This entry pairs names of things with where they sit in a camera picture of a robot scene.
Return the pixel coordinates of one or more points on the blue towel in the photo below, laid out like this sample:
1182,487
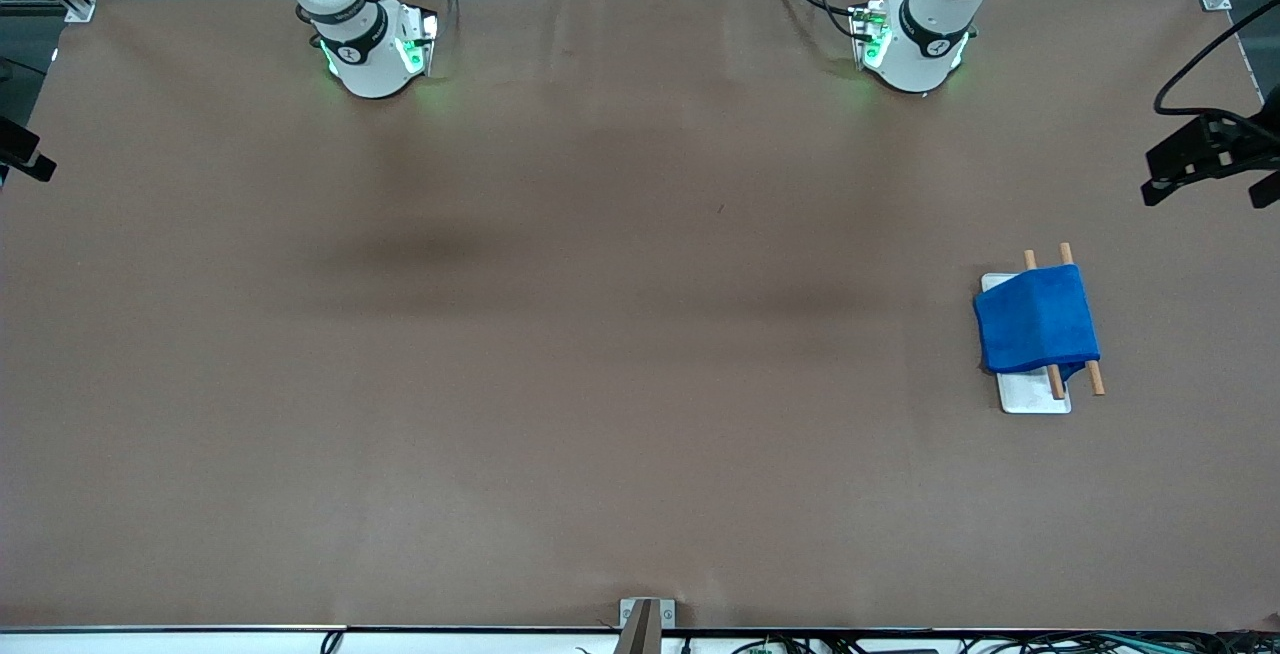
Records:
1035,319

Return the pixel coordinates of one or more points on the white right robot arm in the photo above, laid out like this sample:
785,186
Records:
360,64

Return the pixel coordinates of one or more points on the white rack base tray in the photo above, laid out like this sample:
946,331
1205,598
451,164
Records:
1030,396

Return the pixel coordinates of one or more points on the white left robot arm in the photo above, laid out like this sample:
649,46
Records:
925,54

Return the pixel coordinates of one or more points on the base connector box green light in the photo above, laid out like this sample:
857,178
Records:
415,44
870,34

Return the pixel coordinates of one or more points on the metal table edge bracket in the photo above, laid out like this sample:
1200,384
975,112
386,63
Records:
646,624

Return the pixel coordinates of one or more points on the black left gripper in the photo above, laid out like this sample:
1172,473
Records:
1232,135

